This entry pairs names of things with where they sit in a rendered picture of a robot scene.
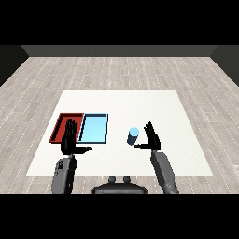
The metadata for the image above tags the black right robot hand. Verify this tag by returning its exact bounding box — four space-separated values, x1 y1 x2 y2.
134 120 162 152

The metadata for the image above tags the shallow red box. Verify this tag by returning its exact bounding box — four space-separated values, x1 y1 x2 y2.
49 112 85 145

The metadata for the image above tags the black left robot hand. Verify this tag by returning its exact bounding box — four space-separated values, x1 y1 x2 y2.
60 118 93 156

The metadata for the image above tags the shallow light blue box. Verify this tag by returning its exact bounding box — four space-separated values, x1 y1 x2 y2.
77 112 109 145

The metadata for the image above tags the small blue can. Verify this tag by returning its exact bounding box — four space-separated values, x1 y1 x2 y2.
126 126 140 147

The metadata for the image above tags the dark grey robot body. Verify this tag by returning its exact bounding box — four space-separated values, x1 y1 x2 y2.
91 176 148 195

